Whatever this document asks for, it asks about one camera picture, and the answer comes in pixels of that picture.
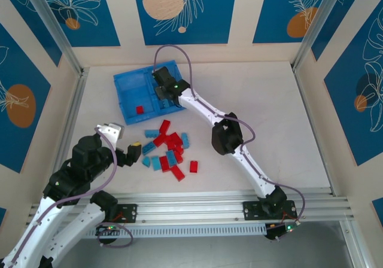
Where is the blue two-compartment plastic bin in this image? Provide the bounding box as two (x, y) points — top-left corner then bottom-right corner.
(113, 59), (187, 126)

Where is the aluminium table side rail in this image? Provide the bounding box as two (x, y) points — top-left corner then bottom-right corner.
(291, 66), (336, 196)
(52, 69), (89, 179)

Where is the blue floral wall panel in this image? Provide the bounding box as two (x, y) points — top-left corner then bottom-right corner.
(0, 22), (52, 174)
(324, 7), (383, 167)
(132, 0), (239, 46)
(311, 0), (369, 62)
(0, 0), (63, 68)
(253, 0), (333, 44)
(38, 0), (121, 48)

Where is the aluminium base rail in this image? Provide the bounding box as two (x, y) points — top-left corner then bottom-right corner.
(29, 189), (351, 224)

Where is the grey slotted cable duct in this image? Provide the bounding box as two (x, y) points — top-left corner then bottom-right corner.
(85, 222), (268, 239)

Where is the short purple cable loop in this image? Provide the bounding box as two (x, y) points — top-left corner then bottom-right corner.
(98, 224), (134, 248)

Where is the aluminium frame post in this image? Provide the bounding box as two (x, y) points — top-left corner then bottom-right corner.
(339, 220), (372, 268)
(20, 0), (84, 76)
(291, 0), (351, 71)

